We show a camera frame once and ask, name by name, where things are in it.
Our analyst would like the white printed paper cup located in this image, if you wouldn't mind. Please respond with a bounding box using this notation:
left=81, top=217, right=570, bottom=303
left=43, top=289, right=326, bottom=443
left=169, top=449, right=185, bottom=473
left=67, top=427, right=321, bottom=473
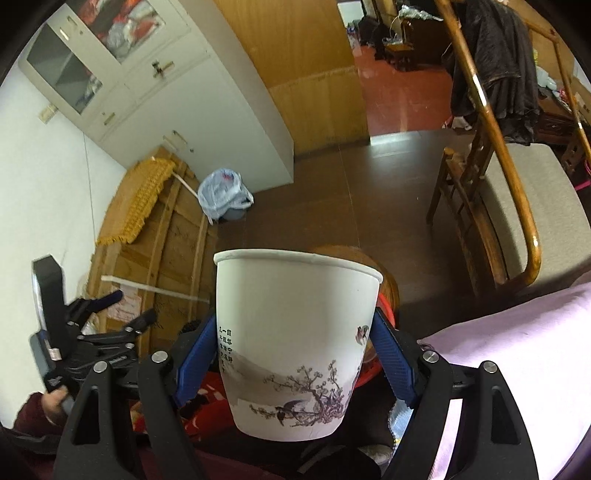
left=213, top=249, right=381, bottom=442

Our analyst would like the maroon left sleeve forearm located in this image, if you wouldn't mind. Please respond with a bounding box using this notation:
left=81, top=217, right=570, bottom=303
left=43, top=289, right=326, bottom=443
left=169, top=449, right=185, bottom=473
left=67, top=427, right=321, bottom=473
left=13, top=392, right=63, bottom=438

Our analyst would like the person's left hand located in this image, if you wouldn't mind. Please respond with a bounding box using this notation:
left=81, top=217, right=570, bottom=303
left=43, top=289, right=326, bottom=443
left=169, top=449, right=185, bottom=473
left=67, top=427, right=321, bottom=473
left=41, top=386, right=69, bottom=427

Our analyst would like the blue face mask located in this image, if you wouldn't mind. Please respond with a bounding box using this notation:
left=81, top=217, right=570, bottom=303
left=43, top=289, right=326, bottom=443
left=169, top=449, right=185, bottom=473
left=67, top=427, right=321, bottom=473
left=388, top=399, right=413, bottom=449

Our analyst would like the wooden board crate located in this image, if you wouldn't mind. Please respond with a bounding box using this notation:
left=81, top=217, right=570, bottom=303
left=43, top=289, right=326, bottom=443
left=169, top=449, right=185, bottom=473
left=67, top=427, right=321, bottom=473
left=86, top=147, right=217, bottom=356

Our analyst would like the yellow fringed cloth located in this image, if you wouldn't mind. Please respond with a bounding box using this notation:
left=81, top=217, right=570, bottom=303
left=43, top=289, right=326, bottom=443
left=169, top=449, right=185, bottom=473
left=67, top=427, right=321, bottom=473
left=96, top=157, right=176, bottom=246

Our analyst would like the purple bed sheet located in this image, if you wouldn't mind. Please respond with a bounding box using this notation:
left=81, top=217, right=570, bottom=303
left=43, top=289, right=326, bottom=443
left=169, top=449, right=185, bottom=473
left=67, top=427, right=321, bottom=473
left=421, top=275, right=590, bottom=479

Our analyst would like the white plastic bag bin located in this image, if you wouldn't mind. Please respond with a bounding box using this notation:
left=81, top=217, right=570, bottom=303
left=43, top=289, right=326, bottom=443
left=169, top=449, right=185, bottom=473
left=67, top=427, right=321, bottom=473
left=197, top=168, right=254, bottom=224

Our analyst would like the wooden armchair with grey cushion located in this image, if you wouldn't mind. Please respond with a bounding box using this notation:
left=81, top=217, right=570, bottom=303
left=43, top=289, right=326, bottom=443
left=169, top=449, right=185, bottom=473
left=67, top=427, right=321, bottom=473
left=431, top=1, right=590, bottom=302

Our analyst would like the white cabinet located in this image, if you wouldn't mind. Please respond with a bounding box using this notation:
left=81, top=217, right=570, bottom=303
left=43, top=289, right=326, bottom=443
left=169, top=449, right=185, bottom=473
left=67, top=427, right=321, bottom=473
left=18, top=0, right=294, bottom=192

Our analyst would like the wooden door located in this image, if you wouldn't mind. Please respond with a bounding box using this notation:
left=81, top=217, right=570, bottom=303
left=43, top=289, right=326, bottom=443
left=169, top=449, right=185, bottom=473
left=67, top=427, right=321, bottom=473
left=216, top=1, right=369, bottom=155

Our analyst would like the dark jacket on chair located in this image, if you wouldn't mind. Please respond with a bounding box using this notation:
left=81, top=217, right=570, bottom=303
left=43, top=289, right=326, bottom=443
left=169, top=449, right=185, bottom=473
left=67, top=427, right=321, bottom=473
left=459, top=1, right=540, bottom=145

